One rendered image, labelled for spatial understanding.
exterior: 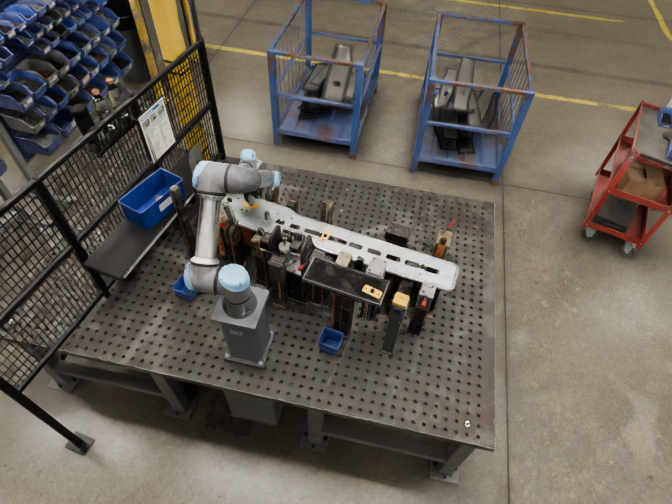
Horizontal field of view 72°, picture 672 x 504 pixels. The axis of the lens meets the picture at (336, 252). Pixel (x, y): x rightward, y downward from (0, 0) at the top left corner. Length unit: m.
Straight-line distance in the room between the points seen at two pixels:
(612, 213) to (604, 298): 0.70
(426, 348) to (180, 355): 1.25
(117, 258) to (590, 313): 3.18
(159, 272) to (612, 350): 3.04
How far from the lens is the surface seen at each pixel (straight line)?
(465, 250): 2.92
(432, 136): 4.60
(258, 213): 2.57
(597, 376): 3.64
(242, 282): 1.90
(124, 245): 2.55
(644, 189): 4.02
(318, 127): 4.55
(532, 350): 3.53
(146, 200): 2.72
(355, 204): 3.04
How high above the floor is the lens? 2.86
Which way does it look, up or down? 51 degrees down
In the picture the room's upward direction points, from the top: 4 degrees clockwise
